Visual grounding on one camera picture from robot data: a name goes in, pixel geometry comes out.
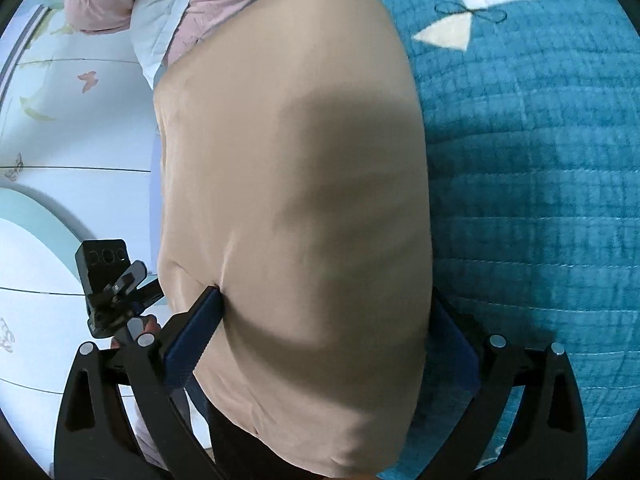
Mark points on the person's left hand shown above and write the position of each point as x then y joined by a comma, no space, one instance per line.
134,328

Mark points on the tan jacket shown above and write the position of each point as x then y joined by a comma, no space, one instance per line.
294,178

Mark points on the teal quilted bedspread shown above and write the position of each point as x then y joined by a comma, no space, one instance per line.
531,113

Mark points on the white wardrobe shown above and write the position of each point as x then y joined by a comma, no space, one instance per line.
77,131

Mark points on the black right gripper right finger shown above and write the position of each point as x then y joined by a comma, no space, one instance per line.
547,439

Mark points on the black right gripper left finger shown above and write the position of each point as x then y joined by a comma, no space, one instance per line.
94,438

